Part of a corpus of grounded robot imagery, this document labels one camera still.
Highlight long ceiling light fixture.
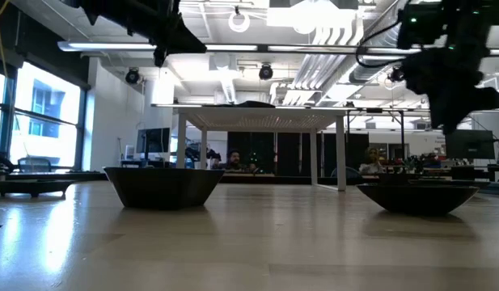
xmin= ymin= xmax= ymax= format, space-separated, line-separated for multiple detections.
xmin=57 ymin=40 xmax=499 ymax=57

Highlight black ceiling camera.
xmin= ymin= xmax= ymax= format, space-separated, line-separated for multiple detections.
xmin=387 ymin=66 xmax=407 ymax=84

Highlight black round ceiling speaker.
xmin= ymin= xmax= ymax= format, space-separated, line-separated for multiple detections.
xmin=258 ymin=63 xmax=275 ymax=82
xmin=125 ymin=67 xmax=142 ymax=86

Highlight black computer monitor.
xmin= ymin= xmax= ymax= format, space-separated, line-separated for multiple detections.
xmin=445 ymin=129 xmax=497 ymax=160
xmin=136 ymin=128 xmax=171 ymax=162

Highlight thin black metal stand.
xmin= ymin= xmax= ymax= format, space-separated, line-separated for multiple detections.
xmin=345 ymin=107 xmax=406 ymax=179

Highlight dark cabinet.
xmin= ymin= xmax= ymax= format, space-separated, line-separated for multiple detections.
xmin=450 ymin=164 xmax=489 ymax=181

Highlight yellow cable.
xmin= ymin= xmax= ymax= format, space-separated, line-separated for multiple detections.
xmin=0 ymin=0 xmax=11 ymax=88

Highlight black partition panels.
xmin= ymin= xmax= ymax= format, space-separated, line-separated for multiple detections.
xmin=226 ymin=131 xmax=370 ymax=178

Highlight white perforated metal shelf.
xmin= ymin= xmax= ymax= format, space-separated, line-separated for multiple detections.
xmin=172 ymin=105 xmax=349 ymax=192

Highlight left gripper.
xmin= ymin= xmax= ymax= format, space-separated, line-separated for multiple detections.
xmin=101 ymin=0 xmax=208 ymax=68

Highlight large window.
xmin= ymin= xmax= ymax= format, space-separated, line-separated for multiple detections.
xmin=0 ymin=60 xmax=82 ymax=173

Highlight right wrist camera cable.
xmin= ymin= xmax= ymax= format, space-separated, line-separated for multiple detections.
xmin=355 ymin=22 xmax=406 ymax=70

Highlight black wavy square plate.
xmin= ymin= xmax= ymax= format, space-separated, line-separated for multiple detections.
xmin=103 ymin=167 xmax=226 ymax=211

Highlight white hanging ring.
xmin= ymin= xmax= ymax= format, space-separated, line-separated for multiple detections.
xmin=227 ymin=11 xmax=252 ymax=34

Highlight person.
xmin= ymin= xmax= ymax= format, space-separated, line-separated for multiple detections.
xmin=358 ymin=146 xmax=387 ymax=175
xmin=222 ymin=148 xmax=250 ymax=174

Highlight black oval pointed plate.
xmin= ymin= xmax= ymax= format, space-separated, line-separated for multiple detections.
xmin=355 ymin=183 xmax=480 ymax=217
xmin=223 ymin=99 xmax=277 ymax=109
xmin=408 ymin=179 xmax=493 ymax=193

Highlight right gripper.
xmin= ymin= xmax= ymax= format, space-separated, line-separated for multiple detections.
xmin=402 ymin=48 xmax=499 ymax=135

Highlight grey mesh chair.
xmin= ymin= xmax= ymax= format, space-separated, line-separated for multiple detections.
xmin=17 ymin=157 xmax=53 ymax=174

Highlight black aluminium table frame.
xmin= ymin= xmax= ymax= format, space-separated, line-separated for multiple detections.
xmin=0 ymin=171 xmax=499 ymax=197

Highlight dark curved chair part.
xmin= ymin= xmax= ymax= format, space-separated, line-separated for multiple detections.
xmin=0 ymin=150 xmax=19 ymax=175

